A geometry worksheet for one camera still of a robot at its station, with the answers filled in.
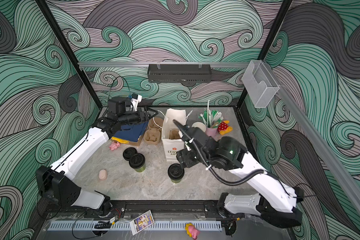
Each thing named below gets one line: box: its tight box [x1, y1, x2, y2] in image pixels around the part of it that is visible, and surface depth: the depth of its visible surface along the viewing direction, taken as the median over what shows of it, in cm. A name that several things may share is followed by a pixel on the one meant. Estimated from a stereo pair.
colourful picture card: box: [129, 210, 155, 236], surface depth 70 cm
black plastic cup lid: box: [129, 153, 146, 169], surface depth 80 cm
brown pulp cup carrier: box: [169, 128, 182, 140], surface depth 100 cm
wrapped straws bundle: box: [198, 98, 224, 129], surface depth 92 cm
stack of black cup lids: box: [122, 147, 138, 161], surface depth 94 cm
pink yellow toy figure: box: [185, 222, 201, 240], surface depth 66 cm
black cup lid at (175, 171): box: [167, 163, 185, 180], surface depth 76 cm
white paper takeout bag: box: [161, 108, 187, 161], surface depth 85 cm
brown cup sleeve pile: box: [144, 116, 164, 146], surface depth 100 cm
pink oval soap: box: [99, 169, 107, 181], surface depth 85 cm
